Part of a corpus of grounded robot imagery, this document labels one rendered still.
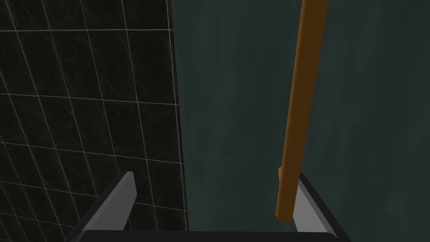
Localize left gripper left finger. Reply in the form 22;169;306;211
73;171;138;232

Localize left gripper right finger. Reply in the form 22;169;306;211
292;173;344;233

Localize dark teal cupboard door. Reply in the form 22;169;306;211
170;0;430;242

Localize orange bar handle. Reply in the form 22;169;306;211
275;0;330;223

